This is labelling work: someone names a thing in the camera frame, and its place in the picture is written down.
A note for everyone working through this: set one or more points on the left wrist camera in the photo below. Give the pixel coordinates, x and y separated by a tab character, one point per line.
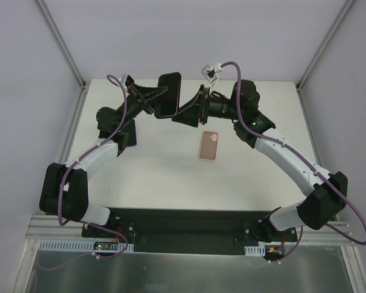
124	79

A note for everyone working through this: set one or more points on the right white cable duct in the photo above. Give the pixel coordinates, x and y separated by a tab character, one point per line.
258	251

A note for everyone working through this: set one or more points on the aluminium frame post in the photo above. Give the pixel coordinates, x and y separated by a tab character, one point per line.
324	44
56	35

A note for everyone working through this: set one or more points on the left aluminium frame post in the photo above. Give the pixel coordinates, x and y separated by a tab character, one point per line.
56	35

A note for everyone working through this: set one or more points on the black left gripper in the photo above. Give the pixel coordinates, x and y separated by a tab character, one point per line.
139	97

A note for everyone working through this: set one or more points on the left white cable duct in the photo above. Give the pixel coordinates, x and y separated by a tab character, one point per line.
84	246

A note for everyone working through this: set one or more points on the pink silicone phone case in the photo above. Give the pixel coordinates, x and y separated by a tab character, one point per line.
208	146

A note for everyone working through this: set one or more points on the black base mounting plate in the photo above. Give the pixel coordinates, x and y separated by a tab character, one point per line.
206	245

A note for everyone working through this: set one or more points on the right aluminium frame post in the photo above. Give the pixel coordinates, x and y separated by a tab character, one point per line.
324	44

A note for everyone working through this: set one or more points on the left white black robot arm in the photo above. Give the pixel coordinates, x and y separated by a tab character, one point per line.
65	187

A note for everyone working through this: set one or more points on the white cable duct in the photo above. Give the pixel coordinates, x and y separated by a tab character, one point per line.
84	246
258	251

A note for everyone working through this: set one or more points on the front aluminium rail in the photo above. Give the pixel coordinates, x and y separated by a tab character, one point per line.
47	227

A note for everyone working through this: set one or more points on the black smartphone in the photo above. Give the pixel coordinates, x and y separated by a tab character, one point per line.
130	129
168	105

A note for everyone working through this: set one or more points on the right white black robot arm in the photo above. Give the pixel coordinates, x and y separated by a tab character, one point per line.
324	191

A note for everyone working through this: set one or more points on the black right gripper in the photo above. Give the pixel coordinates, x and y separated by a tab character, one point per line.
204	105

